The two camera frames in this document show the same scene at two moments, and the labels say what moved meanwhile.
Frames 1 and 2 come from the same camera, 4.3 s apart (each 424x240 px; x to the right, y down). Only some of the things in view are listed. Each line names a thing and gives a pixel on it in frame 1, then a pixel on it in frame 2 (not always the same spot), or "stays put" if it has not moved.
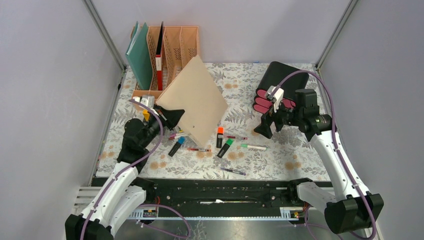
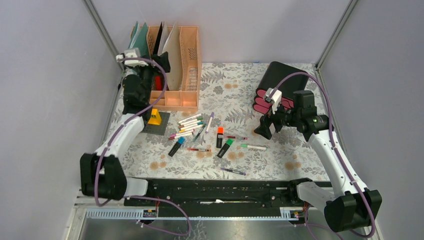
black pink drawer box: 283,81 stays put
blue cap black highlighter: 181,140 stays put
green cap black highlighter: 228,143 stays put
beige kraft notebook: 196,92 to 173,49
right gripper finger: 264,128 stays put
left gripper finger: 171,118 to 163,60
